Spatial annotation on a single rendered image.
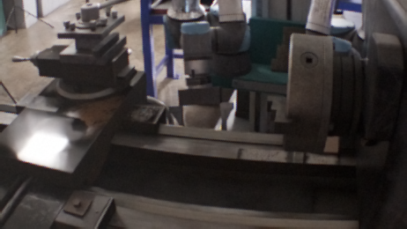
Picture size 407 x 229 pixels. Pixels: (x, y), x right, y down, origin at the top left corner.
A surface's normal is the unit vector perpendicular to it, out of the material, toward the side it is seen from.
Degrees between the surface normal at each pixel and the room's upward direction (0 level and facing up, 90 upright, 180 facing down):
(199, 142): 0
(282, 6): 90
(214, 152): 0
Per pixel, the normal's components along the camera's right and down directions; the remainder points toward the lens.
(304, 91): -0.20, -0.02
